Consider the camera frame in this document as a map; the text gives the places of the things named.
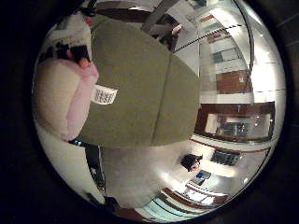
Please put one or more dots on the pink axolotl plush toy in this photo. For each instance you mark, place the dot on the pink axolotl plush toy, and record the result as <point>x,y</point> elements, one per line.
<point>62,96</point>

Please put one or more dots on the olive green table mat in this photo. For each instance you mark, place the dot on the olive green table mat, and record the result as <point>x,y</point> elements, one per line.
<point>137,93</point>

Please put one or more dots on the brown framed cabinet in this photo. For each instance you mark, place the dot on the brown framed cabinet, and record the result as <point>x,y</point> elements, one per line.
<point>236,123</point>

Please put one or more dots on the dark keyboard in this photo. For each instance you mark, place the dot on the dark keyboard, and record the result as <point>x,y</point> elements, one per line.
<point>225,157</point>

